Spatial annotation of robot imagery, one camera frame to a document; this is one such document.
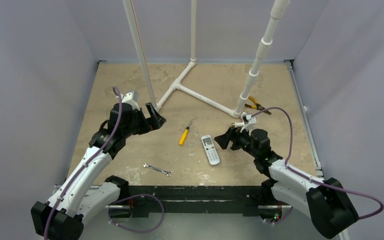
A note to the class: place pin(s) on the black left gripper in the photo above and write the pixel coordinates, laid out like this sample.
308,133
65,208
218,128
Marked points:
156,120

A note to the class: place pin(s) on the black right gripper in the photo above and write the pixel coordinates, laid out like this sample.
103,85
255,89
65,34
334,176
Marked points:
232,138

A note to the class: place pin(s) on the white remote control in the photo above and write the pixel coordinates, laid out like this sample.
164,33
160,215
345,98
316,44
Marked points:
210,150

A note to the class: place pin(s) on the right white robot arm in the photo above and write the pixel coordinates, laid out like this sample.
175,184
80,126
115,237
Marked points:
323,201

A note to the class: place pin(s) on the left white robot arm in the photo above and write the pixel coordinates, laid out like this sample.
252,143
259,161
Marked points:
64,215

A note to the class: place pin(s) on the silver open-end wrench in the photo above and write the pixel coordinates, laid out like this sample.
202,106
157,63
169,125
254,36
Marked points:
168,173

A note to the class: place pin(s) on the white jointed vertical pipe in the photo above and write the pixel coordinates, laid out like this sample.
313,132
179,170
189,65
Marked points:
278,9

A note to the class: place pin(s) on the white PVC pipe frame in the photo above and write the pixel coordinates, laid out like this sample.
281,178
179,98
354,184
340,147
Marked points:
177,83

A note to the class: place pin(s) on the yellow handled screwdriver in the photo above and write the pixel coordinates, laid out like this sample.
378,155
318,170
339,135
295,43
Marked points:
185,133

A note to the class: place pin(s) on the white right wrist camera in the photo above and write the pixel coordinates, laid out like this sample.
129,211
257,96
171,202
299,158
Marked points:
248,122

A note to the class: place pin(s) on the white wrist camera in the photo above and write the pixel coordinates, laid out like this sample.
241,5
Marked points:
248,122
131,98

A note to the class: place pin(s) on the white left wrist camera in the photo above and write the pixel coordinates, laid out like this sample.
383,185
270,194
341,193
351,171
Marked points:
131,98

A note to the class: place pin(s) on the yellow handled pliers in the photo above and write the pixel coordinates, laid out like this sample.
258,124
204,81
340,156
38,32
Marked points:
256,105

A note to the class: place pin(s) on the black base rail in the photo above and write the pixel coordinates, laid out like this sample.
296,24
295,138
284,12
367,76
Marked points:
138,201

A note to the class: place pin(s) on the aluminium frame rail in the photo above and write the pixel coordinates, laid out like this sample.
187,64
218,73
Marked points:
303,111

